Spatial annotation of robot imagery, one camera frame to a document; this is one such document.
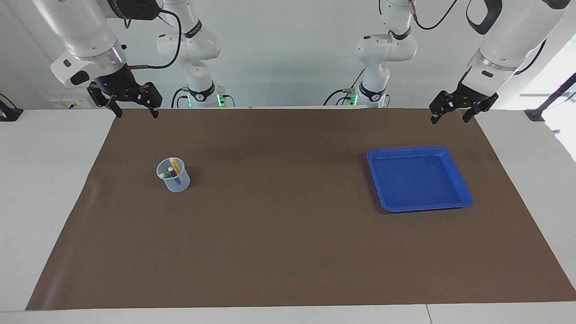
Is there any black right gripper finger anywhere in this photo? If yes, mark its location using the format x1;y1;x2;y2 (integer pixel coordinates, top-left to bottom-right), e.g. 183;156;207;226
87;83;123;118
137;82;162;119

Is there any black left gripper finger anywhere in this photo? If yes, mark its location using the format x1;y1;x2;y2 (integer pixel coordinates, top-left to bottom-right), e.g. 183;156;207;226
430;91;459;124
463;93;499;123

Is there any blue plastic tray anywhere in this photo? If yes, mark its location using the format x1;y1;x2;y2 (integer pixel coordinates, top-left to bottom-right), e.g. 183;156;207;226
366;145;474;213

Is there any translucent plastic cup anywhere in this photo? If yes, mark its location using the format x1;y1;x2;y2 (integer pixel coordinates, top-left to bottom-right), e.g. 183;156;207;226
156;157;191;193

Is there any black table clamp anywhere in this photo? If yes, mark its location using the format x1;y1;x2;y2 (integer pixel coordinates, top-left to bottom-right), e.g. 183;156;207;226
0;94;23;122

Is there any brown table mat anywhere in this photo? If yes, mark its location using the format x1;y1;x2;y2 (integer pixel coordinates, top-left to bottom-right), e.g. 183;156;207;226
26;108;576;311

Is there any black base cable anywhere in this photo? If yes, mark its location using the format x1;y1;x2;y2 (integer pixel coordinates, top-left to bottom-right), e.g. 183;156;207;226
171;87;190;108
323;67;364;106

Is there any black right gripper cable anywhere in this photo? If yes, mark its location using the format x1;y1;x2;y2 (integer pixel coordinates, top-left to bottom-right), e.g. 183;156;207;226
124;9;183;70

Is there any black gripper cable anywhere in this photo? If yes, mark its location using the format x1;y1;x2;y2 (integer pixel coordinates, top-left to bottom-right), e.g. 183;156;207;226
124;9;183;70
407;0;547;75

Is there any white wall socket box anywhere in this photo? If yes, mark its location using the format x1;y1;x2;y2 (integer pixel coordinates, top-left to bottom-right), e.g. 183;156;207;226
49;88;93;109

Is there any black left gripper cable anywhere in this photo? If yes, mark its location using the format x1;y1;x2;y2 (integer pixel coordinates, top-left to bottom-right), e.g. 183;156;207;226
407;0;547;75

